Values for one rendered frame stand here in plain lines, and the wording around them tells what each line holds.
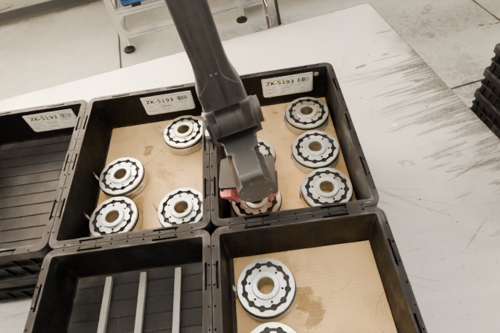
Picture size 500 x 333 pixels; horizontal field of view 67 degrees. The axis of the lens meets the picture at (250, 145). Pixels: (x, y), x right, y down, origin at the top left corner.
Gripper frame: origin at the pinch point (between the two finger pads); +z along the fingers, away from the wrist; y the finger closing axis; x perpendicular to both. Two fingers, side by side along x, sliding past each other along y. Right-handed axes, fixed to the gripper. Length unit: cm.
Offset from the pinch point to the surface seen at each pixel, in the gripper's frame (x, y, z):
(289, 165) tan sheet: 10.2, 7.9, 4.2
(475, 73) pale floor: 124, 115, 88
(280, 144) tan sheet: 16.4, 6.0, 4.3
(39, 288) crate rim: -18.6, -35.4, -5.9
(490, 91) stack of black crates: 68, 87, 45
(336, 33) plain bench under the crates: 76, 28, 18
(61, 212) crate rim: -3.7, -37.1, -4.7
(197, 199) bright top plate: 0.9, -11.8, 1.2
